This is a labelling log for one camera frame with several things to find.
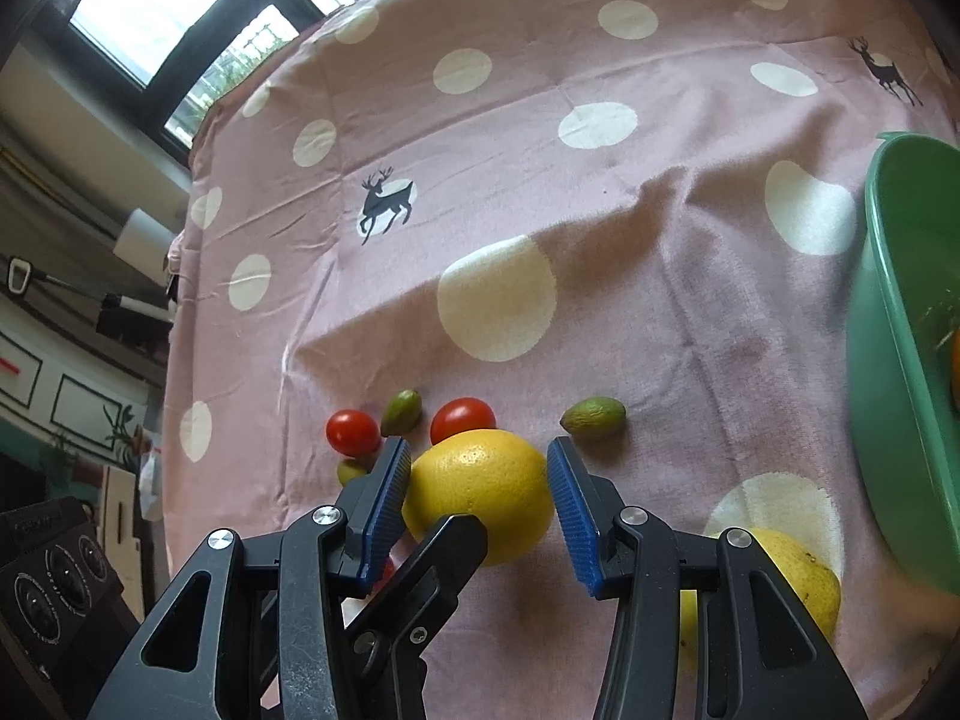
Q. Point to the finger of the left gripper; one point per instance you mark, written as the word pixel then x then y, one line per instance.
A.
pixel 382 672

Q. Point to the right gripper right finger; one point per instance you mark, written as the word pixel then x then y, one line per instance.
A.
pixel 760 654

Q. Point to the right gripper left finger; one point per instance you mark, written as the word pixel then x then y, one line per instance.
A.
pixel 244 613

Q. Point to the yellow pear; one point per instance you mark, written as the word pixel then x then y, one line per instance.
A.
pixel 814 583

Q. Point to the round yellow lemon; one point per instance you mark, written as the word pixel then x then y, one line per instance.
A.
pixel 493 475

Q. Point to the red cherry tomato front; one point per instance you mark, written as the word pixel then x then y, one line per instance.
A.
pixel 388 570

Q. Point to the red cherry tomato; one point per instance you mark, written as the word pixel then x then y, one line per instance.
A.
pixel 352 433
pixel 461 415
pixel 388 570

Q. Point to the black speaker box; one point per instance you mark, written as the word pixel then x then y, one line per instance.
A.
pixel 65 624

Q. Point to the green olive fruit left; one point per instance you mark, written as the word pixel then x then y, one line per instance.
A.
pixel 350 469

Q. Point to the green olive fruit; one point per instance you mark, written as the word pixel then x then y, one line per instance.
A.
pixel 401 414
pixel 594 418
pixel 350 469

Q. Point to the red cherry tomato middle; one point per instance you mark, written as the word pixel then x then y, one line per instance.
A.
pixel 352 433

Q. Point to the green olive fruit centre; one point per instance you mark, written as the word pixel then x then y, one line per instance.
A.
pixel 401 414

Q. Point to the red cherry tomato right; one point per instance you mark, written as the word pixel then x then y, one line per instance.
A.
pixel 461 415

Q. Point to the green olive fruit far right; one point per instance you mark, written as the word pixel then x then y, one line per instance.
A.
pixel 594 418

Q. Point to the green plastic bowl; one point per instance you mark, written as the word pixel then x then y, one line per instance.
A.
pixel 902 324

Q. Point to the pink polka dot tablecloth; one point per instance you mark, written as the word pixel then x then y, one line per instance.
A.
pixel 536 201

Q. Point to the black framed window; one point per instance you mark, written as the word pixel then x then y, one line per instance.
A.
pixel 161 64

